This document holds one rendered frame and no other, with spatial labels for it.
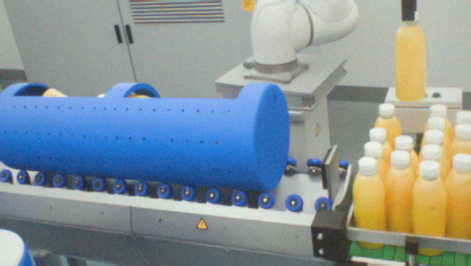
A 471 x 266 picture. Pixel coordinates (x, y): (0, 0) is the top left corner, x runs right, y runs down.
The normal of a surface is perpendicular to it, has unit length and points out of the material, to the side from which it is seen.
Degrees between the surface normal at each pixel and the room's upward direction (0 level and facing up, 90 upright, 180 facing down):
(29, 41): 90
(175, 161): 95
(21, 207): 70
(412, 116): 90
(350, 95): 76
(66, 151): 90
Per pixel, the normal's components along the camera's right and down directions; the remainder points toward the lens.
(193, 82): -0.48, 0.43
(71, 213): -0.40, 0.11
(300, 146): 0.27, 0.36
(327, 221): -0.14, -0.90
